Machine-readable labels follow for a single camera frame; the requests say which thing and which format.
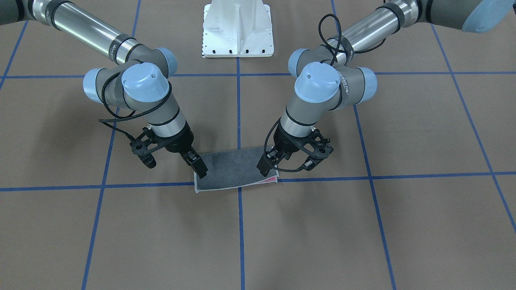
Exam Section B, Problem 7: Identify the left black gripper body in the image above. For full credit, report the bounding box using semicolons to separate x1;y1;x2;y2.
267;128;308;160

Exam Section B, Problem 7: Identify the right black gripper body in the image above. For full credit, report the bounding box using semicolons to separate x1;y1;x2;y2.
165;123;198;158

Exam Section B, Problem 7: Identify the pink and grey towel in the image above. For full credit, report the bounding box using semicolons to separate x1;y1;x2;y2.
194;147;279;193

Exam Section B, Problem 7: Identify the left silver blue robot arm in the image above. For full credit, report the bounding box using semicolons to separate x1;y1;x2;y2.
257;0;514;176

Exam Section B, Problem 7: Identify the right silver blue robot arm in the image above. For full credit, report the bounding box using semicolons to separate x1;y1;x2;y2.
1;0;208;178

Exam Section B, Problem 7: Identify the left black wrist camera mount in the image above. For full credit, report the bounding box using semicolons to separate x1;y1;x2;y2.
299;127;334;171

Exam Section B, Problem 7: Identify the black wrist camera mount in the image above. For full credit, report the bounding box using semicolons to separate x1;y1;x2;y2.
299;127;334;171
128;127;166;169

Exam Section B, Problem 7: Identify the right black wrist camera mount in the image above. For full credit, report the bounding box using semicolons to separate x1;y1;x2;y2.
128;127;166;169

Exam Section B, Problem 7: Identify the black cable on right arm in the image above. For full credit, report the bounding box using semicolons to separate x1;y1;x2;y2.
99;72;173;141

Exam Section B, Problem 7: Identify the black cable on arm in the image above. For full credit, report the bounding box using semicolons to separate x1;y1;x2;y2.
99;72;173;141
318;14;387;65

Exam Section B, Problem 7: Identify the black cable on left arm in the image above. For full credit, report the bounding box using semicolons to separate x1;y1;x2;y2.
318;14;387;65

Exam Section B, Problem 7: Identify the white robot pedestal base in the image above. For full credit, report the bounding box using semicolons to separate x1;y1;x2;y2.
202;0;275;58

